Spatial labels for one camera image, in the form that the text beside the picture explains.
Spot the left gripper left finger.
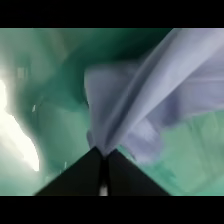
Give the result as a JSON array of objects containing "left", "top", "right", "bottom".
[{"left": 34, "top": 145, "right": 105, "bottom": 197}]

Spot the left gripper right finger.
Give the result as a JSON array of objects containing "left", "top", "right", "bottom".
[{"left": 105, "top": 148, "right": 172, "bottom": 197}]

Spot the purple shirt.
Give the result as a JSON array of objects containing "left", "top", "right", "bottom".
[{"left": 83, "top": 27, "right": 224, "bottom": 165}]

